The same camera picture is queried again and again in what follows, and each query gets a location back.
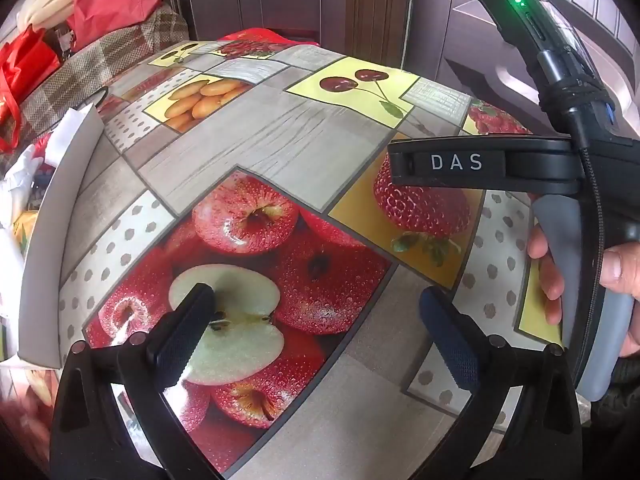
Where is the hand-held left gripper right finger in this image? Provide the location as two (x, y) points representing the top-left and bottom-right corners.
(419, 286), (583, 480)

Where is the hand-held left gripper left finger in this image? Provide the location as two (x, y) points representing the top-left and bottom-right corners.
(49, 282), (221, 480)

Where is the white cardboard tray box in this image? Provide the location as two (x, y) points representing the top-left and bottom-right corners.
(17, 102), (108, 368)

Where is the person's right hand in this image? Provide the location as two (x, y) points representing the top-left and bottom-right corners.
(527, 224), (640, 358)

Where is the white cloth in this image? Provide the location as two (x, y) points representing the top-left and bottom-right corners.
(0, 110), (88, 221)

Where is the fruit print tablecloth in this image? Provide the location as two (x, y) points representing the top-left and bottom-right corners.
(15, 30), (581, 480)

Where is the plaid blanket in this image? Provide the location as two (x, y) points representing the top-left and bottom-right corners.
(0, 7), (191, 156)

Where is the red printed bag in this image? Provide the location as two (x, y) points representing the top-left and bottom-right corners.
(220, 27), (321, 48)

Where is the red tote bag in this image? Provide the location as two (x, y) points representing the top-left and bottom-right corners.
(0, 25), (61, 153)

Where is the red cloth on sofa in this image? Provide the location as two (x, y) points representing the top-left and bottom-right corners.
(65, 0), (166, 53)

